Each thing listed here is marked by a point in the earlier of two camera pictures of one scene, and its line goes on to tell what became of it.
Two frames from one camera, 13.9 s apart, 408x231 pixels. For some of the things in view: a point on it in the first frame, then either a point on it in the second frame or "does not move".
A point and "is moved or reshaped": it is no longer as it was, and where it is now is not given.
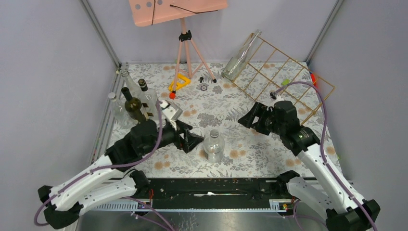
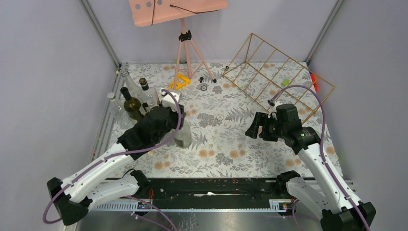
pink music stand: [146, 12] does not move
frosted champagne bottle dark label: [133, 87] does not move
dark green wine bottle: [133, 106] does not move
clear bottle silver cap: [213, 147] → [151, 102]
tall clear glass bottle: [235, 63] is moved or reshaped
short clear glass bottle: [119, 112] does not move
